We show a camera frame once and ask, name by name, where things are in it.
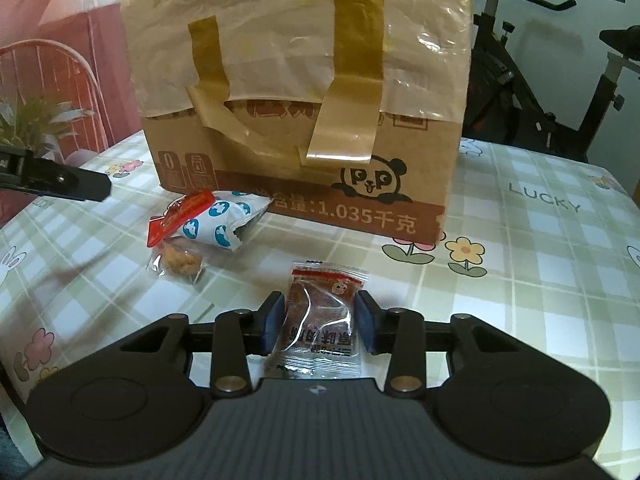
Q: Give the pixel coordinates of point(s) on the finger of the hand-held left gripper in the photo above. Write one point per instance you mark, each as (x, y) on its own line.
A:
(65, 180)

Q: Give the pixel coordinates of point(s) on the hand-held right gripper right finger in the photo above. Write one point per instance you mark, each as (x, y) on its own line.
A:
(365, 322)

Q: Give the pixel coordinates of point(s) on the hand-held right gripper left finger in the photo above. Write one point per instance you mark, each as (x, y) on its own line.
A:
(274, 322)

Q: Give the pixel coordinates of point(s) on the clear brown snack packet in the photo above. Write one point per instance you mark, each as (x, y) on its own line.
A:
(320, 310)

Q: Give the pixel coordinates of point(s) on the red clear cookie packet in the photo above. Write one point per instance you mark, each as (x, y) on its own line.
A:
(182, 257)

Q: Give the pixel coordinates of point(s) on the cardboard box with plastic liner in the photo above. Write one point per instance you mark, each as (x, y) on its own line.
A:
(300, 60)

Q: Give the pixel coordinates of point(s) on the white blue dotted snack packet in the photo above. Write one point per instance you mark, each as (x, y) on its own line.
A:
(220, 220)

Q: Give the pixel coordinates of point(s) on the checkered tablecloth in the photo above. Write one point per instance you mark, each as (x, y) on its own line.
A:
(525, 260)

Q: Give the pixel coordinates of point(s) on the black exercise bike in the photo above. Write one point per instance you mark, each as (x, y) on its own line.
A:
(495, 85)

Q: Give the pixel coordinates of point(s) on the printed wall backdrop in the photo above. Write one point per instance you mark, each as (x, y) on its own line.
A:
(60, 10)

